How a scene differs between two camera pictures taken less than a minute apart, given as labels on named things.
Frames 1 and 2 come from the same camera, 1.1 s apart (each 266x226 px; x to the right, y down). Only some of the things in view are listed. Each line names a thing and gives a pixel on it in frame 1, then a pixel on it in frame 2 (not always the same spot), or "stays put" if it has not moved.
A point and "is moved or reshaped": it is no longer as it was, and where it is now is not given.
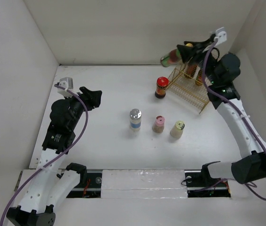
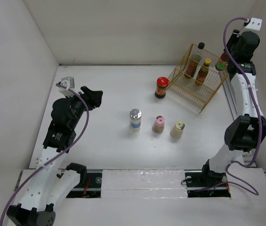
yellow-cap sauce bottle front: x=173 y=57 is moved or reshaped
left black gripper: x=92 y=97 stays put
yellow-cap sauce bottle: x=199 y=81 stays put
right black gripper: x=187 y=52 to x=233 y=38
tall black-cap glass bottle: x=190 y=69 stays put
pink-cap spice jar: x=158 y=125 stays put
